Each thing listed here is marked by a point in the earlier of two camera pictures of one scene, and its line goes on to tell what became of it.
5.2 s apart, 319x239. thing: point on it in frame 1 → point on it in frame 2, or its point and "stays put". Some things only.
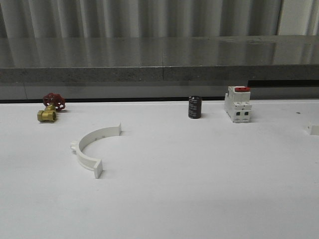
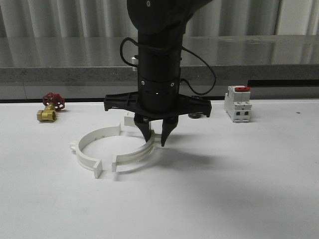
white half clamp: x=312 y=129 → x=126 y=161
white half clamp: x=78 y=146 stays put
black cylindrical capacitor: x=195 y=107 stays put
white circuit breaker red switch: x=238 y=103 stays put
